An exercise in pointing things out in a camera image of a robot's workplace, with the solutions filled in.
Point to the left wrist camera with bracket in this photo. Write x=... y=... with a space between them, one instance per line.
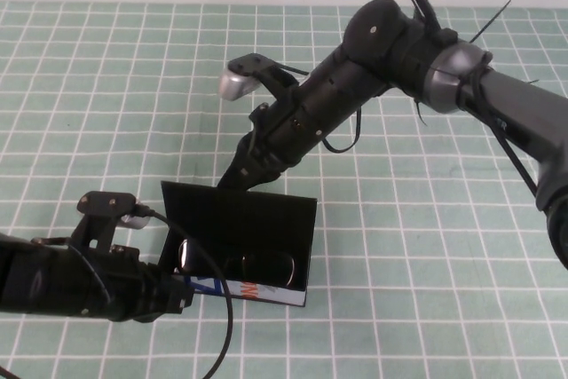
x=106 y=203

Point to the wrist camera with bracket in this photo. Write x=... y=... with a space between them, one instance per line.
x=106 y=203
x=242 y=79

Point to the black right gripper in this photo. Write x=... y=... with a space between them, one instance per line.
x=315 y=108

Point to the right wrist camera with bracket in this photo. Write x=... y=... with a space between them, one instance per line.
x=242 y=79

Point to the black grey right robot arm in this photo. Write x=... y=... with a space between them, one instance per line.
x=488 y=81

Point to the black framed glasses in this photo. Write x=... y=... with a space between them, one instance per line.
x=290 y=270

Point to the green checkered tablecloth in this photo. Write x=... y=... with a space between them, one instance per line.
x=421 y=241

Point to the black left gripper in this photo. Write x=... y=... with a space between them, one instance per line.
x=111 y=286

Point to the black printed glasses case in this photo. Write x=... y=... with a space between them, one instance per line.
x=244 y=219

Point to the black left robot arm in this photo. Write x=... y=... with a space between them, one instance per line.
x=31 y=277

